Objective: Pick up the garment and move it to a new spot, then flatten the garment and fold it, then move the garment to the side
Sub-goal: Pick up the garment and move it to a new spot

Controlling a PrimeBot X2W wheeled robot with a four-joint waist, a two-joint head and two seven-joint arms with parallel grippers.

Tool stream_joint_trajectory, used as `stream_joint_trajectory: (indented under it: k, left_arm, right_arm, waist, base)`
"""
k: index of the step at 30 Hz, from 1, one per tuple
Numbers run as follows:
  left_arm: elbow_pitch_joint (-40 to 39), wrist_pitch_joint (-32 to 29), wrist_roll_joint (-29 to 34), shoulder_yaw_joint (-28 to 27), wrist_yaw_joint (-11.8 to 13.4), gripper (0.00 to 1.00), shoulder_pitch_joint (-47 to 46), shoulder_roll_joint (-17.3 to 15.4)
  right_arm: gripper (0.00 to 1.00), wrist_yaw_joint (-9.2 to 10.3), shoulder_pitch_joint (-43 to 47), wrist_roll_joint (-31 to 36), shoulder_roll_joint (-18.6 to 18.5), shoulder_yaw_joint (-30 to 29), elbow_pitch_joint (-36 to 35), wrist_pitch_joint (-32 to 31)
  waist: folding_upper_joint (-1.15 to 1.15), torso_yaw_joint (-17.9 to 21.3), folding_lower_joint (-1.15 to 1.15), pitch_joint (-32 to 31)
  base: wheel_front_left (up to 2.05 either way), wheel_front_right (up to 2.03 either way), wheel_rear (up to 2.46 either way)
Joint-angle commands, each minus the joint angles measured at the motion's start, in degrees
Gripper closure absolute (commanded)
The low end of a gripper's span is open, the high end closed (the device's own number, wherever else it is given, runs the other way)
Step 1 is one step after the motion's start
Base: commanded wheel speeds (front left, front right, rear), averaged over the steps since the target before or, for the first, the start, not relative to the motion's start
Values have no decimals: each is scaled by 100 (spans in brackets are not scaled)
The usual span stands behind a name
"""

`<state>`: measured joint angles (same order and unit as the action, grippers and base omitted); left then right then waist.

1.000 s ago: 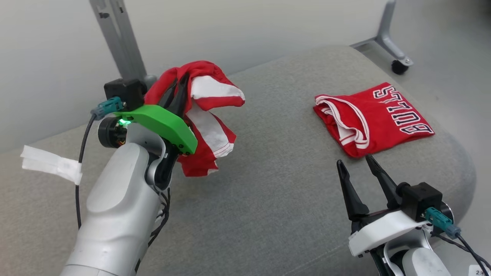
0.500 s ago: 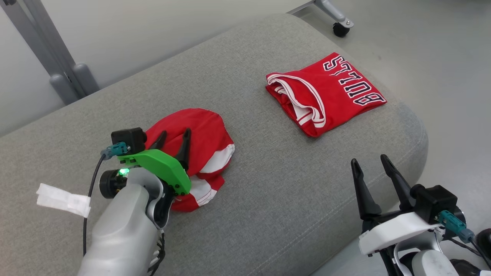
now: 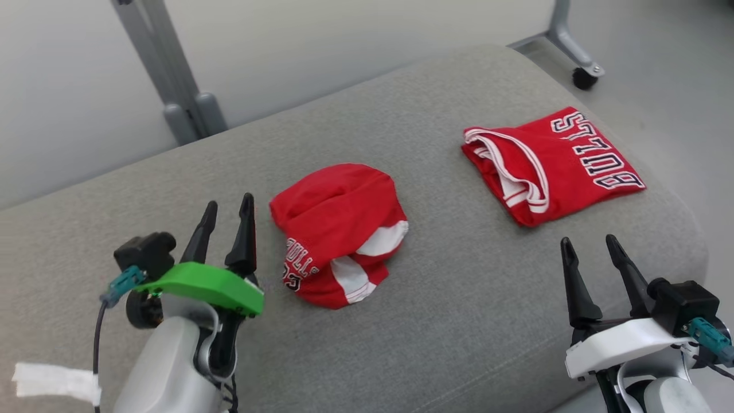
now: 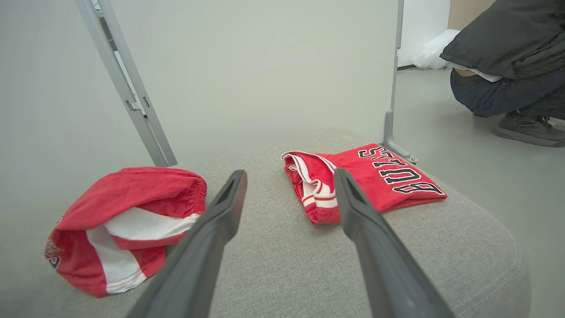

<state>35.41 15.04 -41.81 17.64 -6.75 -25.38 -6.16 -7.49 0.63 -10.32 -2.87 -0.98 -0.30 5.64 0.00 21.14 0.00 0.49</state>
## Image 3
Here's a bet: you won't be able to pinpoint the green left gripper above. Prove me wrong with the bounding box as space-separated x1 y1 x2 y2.
135 193 264 317

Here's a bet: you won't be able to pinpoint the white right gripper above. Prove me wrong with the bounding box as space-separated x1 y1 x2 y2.
560 234 697 379

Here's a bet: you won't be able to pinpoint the red Bulls shorts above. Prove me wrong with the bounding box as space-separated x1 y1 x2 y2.
268 163 409 310

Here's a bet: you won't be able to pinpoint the red Bulls jersey shirt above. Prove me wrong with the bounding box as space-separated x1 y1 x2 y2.
462 107 647 228

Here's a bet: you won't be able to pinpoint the grey fabric sofa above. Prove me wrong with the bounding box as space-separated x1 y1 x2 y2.
0 45 709 413

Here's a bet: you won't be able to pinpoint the grey stand leg with caster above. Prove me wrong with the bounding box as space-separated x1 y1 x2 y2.
507 0 606 91

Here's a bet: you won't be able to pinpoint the left teal-plug black cable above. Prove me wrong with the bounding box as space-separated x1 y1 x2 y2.
92 265 147 379

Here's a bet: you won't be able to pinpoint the teal-plug black cable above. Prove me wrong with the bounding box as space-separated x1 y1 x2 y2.
685 317 734 379
92 265 147 379

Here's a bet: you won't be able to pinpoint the right teal-plug black cable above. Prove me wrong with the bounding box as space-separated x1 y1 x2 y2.
685 317 734 379

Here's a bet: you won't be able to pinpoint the grey metal stand post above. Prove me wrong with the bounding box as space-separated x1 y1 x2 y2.
112 0 228 146

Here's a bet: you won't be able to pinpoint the white strap on cable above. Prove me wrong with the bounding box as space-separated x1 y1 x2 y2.
11 363 102 406

